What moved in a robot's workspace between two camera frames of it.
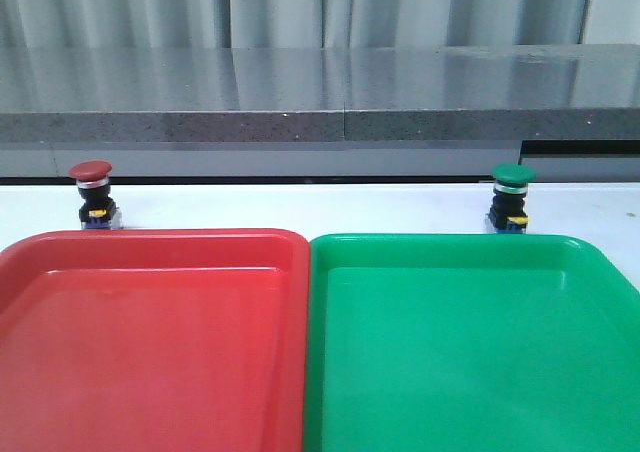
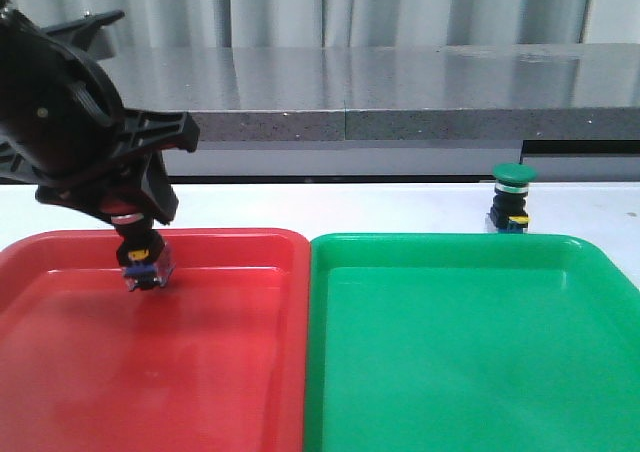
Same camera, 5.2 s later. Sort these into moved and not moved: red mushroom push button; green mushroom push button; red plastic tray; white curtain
Moved: red mushroom push button
Not moved: red plastic tray; green mushroom push button; white curtain
